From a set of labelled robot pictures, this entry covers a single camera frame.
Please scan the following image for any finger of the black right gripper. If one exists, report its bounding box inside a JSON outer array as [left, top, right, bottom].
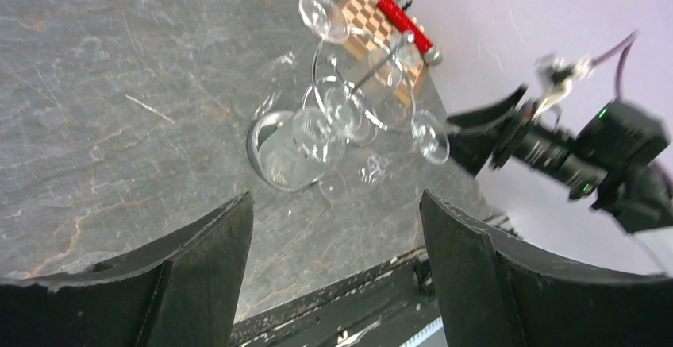
[[447, 118, 521, 177], [447, 83, 529, 129]]

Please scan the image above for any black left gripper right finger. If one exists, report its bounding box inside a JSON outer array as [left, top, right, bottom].
[[419, 191, 672, 346]]

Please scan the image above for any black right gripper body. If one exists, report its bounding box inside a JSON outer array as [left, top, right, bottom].
[[490, 103, 576, 176]]

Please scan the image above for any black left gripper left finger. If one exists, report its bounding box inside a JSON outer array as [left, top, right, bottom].
[[1, 192, 254, 346]]

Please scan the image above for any chrome wine glass rack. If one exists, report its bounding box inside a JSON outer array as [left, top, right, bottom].
[[245, 25, 421, 194]]

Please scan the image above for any clear wine glass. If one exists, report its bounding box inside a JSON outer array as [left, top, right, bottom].
[[233, 0, 349, 121], [317, 109, 452, 203], [258, 106, 346, 191]]

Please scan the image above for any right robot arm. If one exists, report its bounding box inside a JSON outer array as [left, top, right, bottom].
[[444, 84, 672, 276]]

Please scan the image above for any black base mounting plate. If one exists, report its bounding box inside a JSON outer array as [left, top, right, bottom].
[[229, 247, 441, 347]]

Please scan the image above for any red glitter microphone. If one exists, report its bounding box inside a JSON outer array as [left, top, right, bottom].
[[376, 0, 444, 67]]

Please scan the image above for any wooden chessboard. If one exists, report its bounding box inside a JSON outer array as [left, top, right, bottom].
[[339, 0, 429, 106]]

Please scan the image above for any white cable duct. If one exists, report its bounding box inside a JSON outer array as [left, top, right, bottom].
[[400, 318, 443, 347]]

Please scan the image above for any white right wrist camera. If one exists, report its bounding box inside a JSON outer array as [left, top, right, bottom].
[[532, 54, 594, 119]]

